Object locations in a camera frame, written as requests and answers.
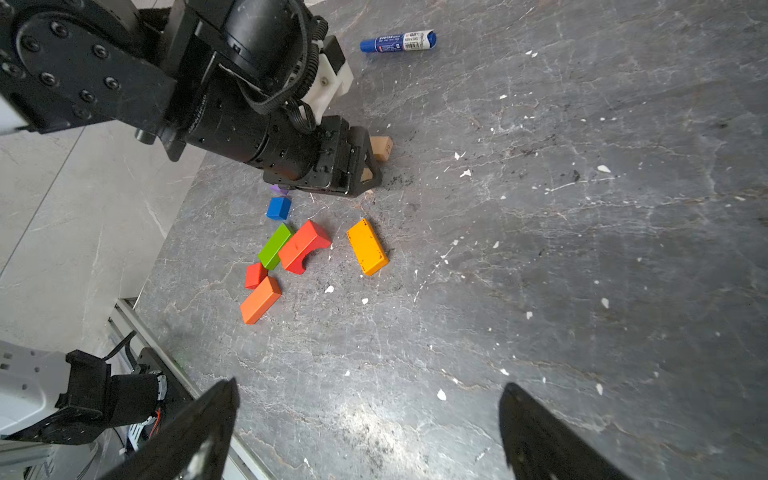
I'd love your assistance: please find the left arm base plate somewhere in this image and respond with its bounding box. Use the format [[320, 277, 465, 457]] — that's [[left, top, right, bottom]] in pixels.
[[99, 329, 193, 452]]

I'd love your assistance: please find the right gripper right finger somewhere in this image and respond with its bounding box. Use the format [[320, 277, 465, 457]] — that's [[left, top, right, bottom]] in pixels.
[[499, 382, 628, 479]]

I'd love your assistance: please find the purple cube block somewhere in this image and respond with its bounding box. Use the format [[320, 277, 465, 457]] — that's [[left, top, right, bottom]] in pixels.
[[270, 185, 289, 196]]

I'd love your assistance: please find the blue marker pen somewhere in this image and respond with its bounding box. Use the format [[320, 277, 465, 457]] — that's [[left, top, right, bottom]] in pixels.
[[360, 30, 437, 53]]

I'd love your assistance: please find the red arch block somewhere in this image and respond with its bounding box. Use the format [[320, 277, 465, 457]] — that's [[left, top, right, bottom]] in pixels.
[[279, 220, 332, 275]]

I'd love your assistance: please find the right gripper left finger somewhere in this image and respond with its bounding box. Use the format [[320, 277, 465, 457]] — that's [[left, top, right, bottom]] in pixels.
[[103, 378, 240, 480]]

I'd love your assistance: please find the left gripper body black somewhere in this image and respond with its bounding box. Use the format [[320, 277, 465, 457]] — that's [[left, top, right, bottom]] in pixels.
[[185, 77, 354, 195]]

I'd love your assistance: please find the green rectangular block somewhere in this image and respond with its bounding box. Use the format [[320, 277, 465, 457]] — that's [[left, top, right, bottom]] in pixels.
[[258, 223, 294, 270]]

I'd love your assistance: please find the small red cube block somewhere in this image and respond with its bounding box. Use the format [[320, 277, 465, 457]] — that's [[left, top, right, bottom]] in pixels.
[[244, 262, 268, 290]]

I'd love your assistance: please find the yellow-orange rectangular block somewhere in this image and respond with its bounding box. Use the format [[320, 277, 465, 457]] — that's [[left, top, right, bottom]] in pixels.
[[347, 219, 389, 276]]

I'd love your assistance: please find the natural wood block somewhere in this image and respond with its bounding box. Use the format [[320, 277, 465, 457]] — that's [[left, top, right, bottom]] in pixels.
[[361, 136, 394, 181]]

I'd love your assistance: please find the blue cube block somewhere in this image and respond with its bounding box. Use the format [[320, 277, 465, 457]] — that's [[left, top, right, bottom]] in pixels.
[[266, 196, 292, 221]]

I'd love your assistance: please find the orange rectangular block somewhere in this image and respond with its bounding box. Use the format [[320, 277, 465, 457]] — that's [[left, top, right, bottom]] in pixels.
[[240, 276, 282, 325]]

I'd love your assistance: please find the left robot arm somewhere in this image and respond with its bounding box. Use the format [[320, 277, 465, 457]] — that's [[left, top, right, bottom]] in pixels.
[[1, 1, 382, 197]]

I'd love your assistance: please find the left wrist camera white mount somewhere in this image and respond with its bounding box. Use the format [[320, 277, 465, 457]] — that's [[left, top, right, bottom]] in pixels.
[[302, 35, 354, 124]]

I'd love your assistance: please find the aluminium mounting rail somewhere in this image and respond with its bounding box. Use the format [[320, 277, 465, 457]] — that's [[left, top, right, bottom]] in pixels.
[[108, 299, 275, 479]]

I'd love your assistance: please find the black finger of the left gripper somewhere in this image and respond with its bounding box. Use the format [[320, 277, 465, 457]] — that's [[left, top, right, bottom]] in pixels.
[[347, 126, 383, 197]]

